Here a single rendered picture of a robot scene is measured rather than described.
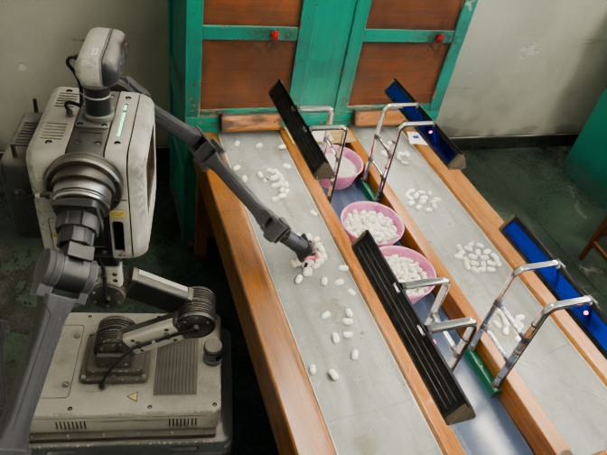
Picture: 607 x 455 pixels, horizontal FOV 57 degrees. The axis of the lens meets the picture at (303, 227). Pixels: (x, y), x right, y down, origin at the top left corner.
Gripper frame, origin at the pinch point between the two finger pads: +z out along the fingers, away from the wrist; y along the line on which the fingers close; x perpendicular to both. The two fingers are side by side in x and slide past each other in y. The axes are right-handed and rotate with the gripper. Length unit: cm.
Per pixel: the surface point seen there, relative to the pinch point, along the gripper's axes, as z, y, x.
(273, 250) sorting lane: -9.7, 7.8, 11.2
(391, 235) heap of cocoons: 28.8, 9.5, -22.8
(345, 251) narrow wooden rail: 8.6, 0.7, -8.4
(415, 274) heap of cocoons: 28.2, -13.8, -22.9
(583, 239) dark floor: 218, 60, -93
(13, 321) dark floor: -39, 53, 135
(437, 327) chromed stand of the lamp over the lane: -19, -64, -30
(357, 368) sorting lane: -0.1, -48.6, 3.2
